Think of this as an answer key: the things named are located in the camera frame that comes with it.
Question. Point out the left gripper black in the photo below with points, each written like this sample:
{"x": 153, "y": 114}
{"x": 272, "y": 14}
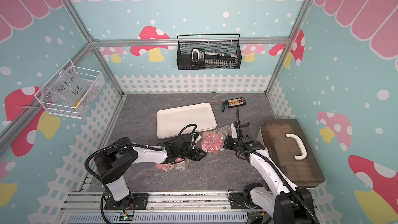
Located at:
{"x": 196, "y": 154}

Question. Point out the black box with orange items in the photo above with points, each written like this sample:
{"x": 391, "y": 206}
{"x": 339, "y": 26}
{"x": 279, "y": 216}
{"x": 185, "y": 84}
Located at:
{"x": 236, "y": 102}

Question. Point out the brown toolbox with white handle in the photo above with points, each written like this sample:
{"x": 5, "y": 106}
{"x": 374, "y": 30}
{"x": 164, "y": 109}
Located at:
{"x": 289, "y": 149}

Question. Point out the clear plastic bag with writing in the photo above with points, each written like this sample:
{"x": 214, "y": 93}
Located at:
{"x": 65, "y": 89}

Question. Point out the yellow item in white basket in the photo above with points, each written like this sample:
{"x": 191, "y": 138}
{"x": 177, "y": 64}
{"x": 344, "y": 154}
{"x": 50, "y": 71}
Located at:
{"x": 81, "y": 102}

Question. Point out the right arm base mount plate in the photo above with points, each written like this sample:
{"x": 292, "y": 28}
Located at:
{"x": 238, "y": 201}

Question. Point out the socket set in basket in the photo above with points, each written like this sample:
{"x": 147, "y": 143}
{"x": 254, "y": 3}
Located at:
{"x": 213, "y": 60}

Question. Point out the white plastic tray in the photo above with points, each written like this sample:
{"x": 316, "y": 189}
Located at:
{"x": 171, "y": 121}

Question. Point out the black wire mesh basket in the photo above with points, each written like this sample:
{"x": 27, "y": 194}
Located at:
{"x": 220, "y": 43}

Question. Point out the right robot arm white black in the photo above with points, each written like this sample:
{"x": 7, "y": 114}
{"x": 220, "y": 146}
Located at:
{"x": 282, "y": 200}

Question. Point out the white wire wall basket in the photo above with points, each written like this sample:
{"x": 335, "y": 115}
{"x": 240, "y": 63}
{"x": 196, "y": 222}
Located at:
{"x": 92, "y": 79}

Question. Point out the green handled screwdriver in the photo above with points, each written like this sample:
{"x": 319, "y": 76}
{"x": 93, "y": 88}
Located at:
{"x": 223, "y": 107}

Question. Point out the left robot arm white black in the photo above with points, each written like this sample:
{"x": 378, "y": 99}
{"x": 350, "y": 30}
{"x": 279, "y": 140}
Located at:
{"x": 109, "y": 164}

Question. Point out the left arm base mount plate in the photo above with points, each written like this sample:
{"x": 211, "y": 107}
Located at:
{"x": 136, "y": 201}

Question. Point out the ziploc bag with pink cookies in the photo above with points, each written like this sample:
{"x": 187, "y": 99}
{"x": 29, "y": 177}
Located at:
{"x": 213, "y": 141}
{"x": 179, "y": 164}

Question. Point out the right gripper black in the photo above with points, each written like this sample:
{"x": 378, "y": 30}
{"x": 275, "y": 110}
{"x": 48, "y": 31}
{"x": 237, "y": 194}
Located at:
{"x": 227, "y": 142}

